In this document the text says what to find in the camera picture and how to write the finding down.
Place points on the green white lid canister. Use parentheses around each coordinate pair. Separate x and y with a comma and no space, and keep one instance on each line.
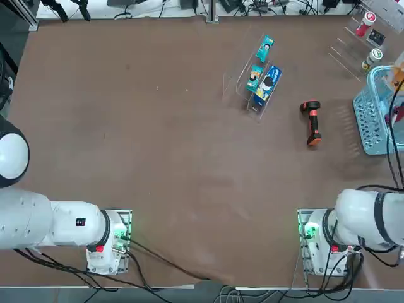
(374,57)

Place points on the aluminium frame rail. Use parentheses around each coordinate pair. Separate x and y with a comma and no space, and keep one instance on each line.
(28,15)

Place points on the teal snack packet cartoon girl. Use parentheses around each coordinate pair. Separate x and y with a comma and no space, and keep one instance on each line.
(265,47)

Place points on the black stand leg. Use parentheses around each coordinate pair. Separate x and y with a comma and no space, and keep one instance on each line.
(82,9)
(58,9)

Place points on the grey perforated metal strip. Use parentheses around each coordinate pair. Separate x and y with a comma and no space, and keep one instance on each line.
(388,15)

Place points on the red lid canister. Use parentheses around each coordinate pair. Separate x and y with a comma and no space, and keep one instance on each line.
(367,19)

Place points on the aluminium frame post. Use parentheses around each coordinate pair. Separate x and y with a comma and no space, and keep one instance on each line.
(211,11)

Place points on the orange black barcode scanner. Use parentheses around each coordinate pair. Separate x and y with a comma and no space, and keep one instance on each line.
(312,123)

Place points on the light blue shopping basket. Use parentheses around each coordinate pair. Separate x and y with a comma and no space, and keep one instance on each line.
(369,126)

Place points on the blue Oreo cookie box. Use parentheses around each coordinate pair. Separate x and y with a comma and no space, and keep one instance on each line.
(268,85)

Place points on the metal mounting plate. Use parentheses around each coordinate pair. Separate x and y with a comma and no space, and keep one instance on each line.
(301,240)
(128,217)

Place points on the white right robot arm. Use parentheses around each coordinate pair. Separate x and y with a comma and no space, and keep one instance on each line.
(356,214)

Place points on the small black box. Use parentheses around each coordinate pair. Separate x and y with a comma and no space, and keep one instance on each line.
(376,36)

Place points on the teal snack packet orange print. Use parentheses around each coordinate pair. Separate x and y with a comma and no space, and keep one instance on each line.
(254,79)

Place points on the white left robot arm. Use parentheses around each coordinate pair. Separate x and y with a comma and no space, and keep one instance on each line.
(63,227)

